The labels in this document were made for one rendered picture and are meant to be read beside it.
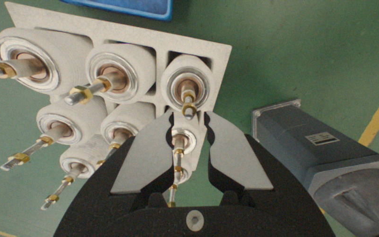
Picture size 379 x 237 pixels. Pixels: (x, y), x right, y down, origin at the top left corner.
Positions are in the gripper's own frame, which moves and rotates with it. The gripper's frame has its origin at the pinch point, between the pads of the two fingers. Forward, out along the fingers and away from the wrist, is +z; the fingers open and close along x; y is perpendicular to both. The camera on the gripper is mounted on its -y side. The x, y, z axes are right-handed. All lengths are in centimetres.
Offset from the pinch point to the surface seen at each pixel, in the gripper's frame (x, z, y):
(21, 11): -27.5, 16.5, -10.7
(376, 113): 85, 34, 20
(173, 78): -2.2, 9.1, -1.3
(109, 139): -16.4, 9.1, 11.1
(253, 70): 23.7, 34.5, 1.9
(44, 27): -26.9, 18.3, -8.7
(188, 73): 0.1, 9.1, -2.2
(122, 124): -12.7, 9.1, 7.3
